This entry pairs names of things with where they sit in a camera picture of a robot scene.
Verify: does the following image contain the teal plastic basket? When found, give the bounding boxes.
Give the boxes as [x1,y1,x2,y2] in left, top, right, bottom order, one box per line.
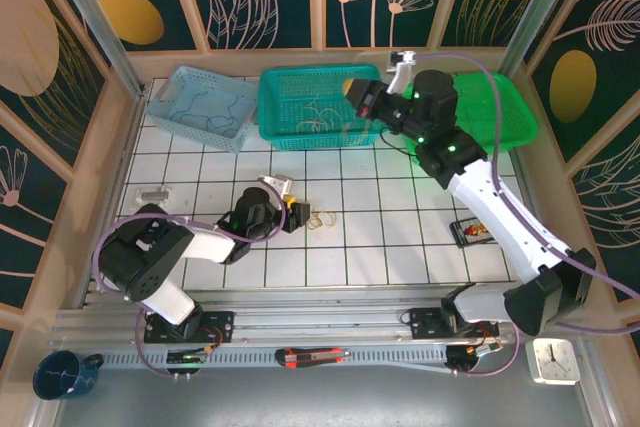
[257,64,384,151]

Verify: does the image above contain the green plastic basket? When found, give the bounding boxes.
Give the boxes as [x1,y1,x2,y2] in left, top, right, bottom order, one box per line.
[399,70,540,158]

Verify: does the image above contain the light blue plastic basket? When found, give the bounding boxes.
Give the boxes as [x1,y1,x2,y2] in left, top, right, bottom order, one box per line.
[148,64,260,154]

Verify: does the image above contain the black card with red print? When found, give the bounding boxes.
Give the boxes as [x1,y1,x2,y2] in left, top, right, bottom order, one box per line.
[451,216,494,248]

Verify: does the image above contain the orange black box cutter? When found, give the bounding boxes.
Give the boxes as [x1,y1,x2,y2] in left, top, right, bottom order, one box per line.
[274,346,351,371]

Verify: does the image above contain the black connector board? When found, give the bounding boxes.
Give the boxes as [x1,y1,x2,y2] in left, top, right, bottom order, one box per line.
[447,339,504,373]
[166,349,209,365]

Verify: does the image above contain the dark blue mug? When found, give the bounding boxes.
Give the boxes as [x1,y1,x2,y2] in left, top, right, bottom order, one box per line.
[33,350,105,401]

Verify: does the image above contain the white square clock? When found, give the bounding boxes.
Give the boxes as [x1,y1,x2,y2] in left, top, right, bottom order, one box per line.
[524,337,581,387]

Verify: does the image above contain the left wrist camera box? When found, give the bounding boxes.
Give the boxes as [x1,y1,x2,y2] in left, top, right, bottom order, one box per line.
[257,174,295,197]

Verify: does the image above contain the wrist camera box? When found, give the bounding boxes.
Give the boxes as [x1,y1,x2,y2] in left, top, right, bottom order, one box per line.
[257,174,295,197]
[388,49,417,94]

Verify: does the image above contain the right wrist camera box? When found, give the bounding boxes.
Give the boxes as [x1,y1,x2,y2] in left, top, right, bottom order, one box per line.
[388,49,417,94]

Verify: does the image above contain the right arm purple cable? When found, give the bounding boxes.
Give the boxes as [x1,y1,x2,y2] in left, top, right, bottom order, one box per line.
[412,51,640,378]

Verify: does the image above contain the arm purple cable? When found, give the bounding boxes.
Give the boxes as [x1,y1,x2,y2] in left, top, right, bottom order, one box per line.
[412,51,640,378]
[93,179,289,378]

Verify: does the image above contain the small metal bracket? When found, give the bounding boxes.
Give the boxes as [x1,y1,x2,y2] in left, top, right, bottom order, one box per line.
[134,185,174,206]

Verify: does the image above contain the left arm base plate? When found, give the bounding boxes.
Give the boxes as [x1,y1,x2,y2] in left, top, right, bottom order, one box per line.
[143,310,235,344]

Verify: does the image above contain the aluminium corner post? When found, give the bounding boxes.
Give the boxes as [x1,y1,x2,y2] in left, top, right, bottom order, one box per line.
[39,0,147,97]
[499,0,574,73]

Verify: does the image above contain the grey slotted cable duct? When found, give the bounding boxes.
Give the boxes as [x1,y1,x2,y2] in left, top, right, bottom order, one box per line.
[97,345,451,369]

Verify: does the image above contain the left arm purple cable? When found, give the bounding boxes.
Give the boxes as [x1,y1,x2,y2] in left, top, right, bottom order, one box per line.
[93,179,289,378]

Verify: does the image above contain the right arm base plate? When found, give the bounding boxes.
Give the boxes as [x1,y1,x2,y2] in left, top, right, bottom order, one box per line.
[408,306,500,341]

